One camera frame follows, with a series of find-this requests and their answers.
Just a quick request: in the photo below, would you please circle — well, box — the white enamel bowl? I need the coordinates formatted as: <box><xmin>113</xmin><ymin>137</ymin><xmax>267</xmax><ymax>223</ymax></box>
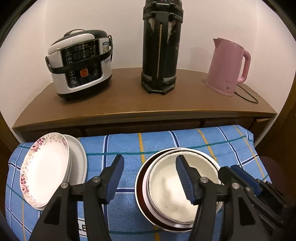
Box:
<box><xmin>146</xmin><ymin>148</ymin><xmax>221</xmax><ymax>228</ymax></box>

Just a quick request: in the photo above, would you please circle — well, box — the large floral rim plate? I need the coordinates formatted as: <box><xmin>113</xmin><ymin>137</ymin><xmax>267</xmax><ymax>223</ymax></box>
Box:
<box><xmin>20</xmin><ymin>133</ymin><xmax>70</xmax><ymax>210</ymax></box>

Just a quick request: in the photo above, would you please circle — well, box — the small red flower plate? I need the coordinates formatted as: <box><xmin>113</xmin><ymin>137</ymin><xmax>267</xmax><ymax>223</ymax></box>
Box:
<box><xmin>63</xmin><ymin>150</ymin><xmax>72</xmax><ymax>182</ymax></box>

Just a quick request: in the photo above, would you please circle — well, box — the stainless steel bowl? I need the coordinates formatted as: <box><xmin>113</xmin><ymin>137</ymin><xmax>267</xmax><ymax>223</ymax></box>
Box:
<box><xmin>134</xmin><ymin>147</ymin><xmax>224</xmax><ymax>233</ymax></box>

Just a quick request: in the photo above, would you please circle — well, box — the blue plaid tablecloth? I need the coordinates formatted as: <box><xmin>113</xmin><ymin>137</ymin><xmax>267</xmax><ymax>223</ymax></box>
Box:
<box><xmin>5</xmin><ymin>125</ymin><xmax>271</xmax><ymax>240</ymax></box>

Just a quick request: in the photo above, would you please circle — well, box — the dark red chair seat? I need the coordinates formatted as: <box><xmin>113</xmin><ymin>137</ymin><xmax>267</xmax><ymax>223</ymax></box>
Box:
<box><xmin>260</xmin><ymin>156</ymin><xmax>295</xmax><ymax>202</ymax></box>

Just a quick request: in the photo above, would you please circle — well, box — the plain white round plate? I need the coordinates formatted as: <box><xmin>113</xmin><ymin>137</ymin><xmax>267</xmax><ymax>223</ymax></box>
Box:
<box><xmin>34</xmin><ymin>134</ymin><xmax>88</xmax><ymax>211</ymax></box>

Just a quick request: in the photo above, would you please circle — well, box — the brown wooden sideboard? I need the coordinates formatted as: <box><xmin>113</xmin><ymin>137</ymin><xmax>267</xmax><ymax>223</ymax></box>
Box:
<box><xmin>13</xmin><ymin>68</ymin><xmax>276</xmax><ymax>142</ymax></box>

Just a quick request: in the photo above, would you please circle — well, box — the pink electric kettle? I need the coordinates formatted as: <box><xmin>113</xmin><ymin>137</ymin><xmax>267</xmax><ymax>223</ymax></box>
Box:
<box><xmin>206</xmin><ymin>38</ymin><xmax>251</xmax><ymax>96</ymax></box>

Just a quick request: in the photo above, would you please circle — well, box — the white black rice cooker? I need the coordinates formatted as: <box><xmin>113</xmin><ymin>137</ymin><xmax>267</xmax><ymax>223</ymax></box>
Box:
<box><xmin>45</xmin><ymin>29</ymin><xmax>113</xmax><ymax>100</ymax></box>

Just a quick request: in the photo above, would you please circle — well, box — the black thermos flask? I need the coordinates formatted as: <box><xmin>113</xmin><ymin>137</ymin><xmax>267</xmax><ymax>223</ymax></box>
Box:
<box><xmin>141</xmin><ymin>0</ymin><xmax>184</xmax><ymax>95</ymax></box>

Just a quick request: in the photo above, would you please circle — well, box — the black kettle power cable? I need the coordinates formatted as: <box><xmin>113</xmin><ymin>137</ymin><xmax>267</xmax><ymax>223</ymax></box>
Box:
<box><xmin>234</xmin><ymin>83</ymin><xmax>260</xmax><ymax>104</ymax></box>

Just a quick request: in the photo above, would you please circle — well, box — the black rice cooker cable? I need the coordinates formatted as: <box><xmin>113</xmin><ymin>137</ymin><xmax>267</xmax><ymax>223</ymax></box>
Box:
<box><xmin>106</xmin><ymin>34</ymin><xmax>114</xmax><ymax>63</ymax></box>

